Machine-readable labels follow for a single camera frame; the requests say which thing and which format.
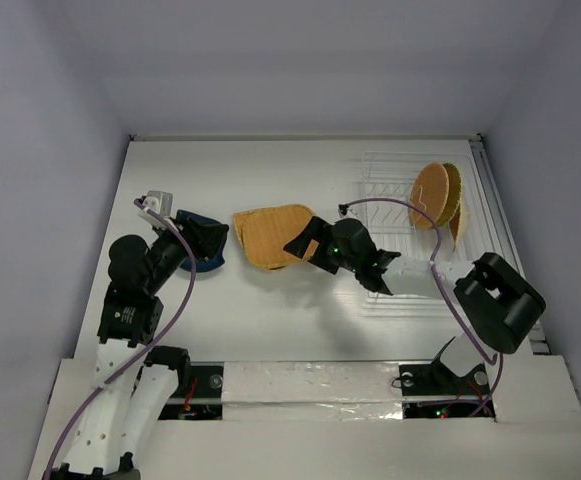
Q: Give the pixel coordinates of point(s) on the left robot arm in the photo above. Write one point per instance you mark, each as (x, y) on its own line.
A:
(134, 375)

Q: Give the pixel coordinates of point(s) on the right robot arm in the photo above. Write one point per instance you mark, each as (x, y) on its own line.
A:
(494, 305)

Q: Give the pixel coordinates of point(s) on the rounded square woven plate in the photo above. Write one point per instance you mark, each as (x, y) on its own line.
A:
(294, 219)

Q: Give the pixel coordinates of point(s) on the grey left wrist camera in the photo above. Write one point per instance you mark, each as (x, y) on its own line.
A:
(157, 201)

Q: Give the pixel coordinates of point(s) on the round bamboo green-rimmed plate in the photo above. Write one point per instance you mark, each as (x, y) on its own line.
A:
(453, 200)

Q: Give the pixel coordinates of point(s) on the triangular woven orange plate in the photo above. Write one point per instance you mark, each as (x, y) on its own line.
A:
(260, 236)

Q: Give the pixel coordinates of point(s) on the dark blue plate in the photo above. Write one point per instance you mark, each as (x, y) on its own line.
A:
(207, 238)

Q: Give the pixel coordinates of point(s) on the round orange woven plate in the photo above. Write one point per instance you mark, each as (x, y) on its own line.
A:
(430, 192)

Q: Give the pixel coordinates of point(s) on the small orange woven plate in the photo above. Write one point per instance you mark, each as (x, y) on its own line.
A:
(458, 224)

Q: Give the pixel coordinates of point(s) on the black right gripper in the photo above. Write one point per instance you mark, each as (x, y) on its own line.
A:
(324, 245)

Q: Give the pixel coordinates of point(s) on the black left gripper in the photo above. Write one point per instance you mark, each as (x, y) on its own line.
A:
(203, 238)

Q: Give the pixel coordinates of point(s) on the clear wire dish rack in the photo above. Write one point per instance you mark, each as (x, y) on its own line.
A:
(392, 175)

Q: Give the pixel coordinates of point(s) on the foil covered front bar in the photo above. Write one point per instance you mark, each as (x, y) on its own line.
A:
(310, 391)

